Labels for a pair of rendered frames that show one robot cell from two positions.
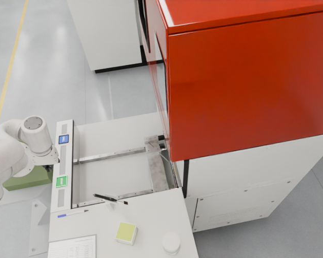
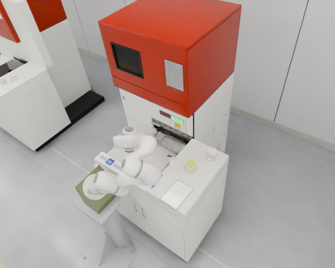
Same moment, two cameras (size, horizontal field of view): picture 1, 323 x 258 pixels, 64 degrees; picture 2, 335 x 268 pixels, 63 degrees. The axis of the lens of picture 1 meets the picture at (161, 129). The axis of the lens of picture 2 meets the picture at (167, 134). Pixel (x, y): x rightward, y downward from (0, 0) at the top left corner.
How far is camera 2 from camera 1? 137 cm
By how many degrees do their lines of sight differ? 28
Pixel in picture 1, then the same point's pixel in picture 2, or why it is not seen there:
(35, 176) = not seen: hidden behind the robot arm
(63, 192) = not seen: hidden behind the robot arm
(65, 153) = (119, 166)
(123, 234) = (191, 165)
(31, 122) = (127, 129)
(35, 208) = (85, 260)
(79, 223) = (165, 182)
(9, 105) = not seen: outside the picture
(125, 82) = (69, 143)
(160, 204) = (191, 149)
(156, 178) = (175, 147)
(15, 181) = (102, 202)
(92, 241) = (178, 182)
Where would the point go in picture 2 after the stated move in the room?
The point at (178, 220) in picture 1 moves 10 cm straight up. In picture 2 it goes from (204, 149) to (204, 141)
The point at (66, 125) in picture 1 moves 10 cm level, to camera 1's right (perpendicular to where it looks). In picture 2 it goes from (102, 156) to (111, 149)
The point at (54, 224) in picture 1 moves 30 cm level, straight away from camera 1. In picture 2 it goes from (153, 192) to (111, 200)
